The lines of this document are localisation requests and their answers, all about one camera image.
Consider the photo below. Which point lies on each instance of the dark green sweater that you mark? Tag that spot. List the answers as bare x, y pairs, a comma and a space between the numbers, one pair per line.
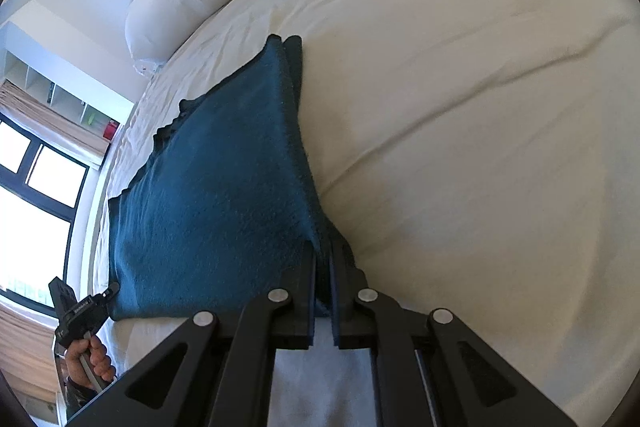
210, 187

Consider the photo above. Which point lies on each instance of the white pillow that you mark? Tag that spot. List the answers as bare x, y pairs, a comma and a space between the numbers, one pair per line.
175, 2

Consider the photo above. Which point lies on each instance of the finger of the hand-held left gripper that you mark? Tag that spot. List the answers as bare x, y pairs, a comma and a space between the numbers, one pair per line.
111, 294

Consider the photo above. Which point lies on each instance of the bed with beige duvet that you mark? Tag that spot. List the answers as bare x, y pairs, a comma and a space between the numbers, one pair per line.
475, 107

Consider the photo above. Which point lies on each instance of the red box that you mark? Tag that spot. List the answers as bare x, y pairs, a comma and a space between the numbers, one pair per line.
111, 129

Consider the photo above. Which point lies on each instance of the white wall shelf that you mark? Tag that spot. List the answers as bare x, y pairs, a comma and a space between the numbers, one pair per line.
60, 92

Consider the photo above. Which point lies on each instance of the green item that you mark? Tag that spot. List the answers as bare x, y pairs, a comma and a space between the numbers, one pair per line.
90, 119

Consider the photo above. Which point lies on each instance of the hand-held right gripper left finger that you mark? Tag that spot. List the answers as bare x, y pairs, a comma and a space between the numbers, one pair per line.
310, 302

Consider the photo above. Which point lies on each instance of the beige curtain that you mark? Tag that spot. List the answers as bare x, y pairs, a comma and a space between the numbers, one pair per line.
55, 122
27, 347

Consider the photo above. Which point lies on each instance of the black framed window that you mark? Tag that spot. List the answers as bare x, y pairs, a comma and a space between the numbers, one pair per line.
45, 187

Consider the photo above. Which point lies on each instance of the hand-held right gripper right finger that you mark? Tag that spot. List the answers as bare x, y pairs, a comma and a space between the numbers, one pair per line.
336, 307

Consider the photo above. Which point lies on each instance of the person's left hand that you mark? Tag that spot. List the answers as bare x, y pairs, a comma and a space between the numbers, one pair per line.
97, 359

